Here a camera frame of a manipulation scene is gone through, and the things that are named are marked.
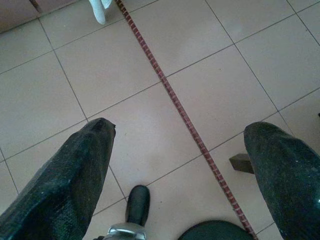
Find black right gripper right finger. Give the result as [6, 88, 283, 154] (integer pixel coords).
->
[243, 121, 320, 240]

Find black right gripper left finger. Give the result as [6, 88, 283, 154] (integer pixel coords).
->
[0, 117, 116, 240]

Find small brown block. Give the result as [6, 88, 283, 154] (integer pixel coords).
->
[229, 152, 256, 175]

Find black robot foot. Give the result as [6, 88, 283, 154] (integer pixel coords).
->
[125, 184, 151, 227]

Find silver robot leg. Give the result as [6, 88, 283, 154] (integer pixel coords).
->
[93, 223, 148, 240]

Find dark round robot leg cover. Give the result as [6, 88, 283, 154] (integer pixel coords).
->
[178, 219, 253, 240]

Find white cloth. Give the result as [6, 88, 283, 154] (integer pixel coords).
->
[88, 0, 113, 25]

